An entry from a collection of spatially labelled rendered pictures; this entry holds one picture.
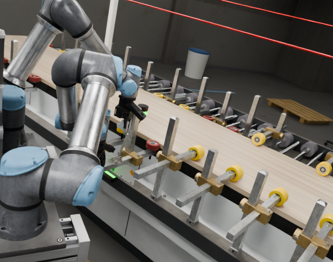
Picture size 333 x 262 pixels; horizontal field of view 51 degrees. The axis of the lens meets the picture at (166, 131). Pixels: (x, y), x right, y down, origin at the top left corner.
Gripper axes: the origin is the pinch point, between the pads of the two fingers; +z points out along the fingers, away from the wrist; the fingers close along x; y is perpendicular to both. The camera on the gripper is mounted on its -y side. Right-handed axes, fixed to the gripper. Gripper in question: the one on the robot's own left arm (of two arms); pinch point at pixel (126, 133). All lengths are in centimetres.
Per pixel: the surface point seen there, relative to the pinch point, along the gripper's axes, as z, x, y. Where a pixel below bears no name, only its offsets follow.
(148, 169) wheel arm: 4.7, 19.6, -21.8
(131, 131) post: 1.2, -6.5, -0.4
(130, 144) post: 8.8, -6.3, -1.1
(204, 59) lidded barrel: 55, -615, 90
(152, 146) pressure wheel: 10.8, -17.7, -10.2
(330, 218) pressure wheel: 3, 8, -104
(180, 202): 5, 35, -43
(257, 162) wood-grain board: 11, -45, -69
